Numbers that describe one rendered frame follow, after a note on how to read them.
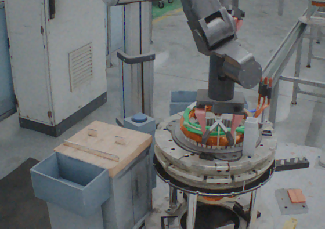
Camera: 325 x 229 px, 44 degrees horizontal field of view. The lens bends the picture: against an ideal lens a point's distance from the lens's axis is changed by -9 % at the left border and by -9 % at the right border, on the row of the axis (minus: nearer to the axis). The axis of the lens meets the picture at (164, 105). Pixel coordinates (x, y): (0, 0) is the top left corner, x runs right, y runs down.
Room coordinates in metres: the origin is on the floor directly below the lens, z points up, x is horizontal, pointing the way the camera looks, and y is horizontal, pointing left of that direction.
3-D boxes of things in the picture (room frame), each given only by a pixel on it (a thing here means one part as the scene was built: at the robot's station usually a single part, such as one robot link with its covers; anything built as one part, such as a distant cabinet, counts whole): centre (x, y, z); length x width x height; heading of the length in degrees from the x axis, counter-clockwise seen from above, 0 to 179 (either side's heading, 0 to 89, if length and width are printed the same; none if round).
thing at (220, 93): (0.86, -0.12, 1.28); 0.10 x 0.07 x 0.07; 83
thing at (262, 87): (1.02, -0.26, 1.21); 0.04 x 0.04 x 0.03; 67
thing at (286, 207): (1.09, -0.41, 0.79); 0.12 x 0.09 x 0.02; 0
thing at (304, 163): (1.32, -0.46, 0.79); 0.15 x 0.05 x 0.02; 98
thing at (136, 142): (1.00, 0.16, 1.05); 0.20 x 0.19 x 0.02; 153
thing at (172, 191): (1.06, -0.03, 0.91); 0.02 x 0.02 x 0.21
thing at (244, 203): (1.03, -0.24, 0.83); 0.05 x 0.04 x 0.02; 31
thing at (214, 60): (0.85, -0.12, 1.34); 0.07 x 0.06 x 0.07; 28
